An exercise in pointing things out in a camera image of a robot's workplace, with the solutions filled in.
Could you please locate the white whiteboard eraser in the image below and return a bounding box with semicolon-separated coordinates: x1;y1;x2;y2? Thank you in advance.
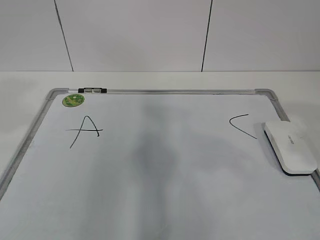
264;121;318;176

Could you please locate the white aluminium-framed whiteboard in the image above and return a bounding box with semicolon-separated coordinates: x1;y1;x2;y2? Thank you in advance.
0;88;320;240

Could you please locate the round green sticker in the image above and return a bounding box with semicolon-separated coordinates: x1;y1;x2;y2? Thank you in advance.
62;93;85;108

